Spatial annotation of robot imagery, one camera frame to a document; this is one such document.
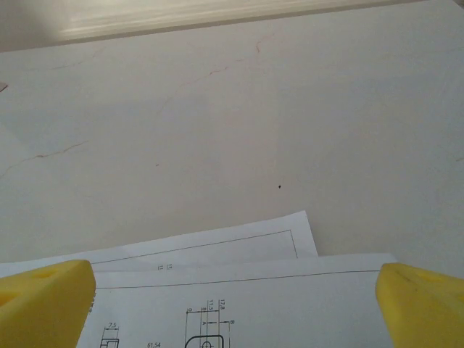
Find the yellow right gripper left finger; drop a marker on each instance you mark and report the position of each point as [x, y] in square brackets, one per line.
[40, 308]

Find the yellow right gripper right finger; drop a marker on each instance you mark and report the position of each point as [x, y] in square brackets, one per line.
[424, 311]

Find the white technical drawing paper sheet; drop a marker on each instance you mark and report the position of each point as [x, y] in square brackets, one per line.
[217, 246]
[290, 308]

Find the aluminium table edge rail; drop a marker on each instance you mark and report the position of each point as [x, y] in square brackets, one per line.
[181, 18]

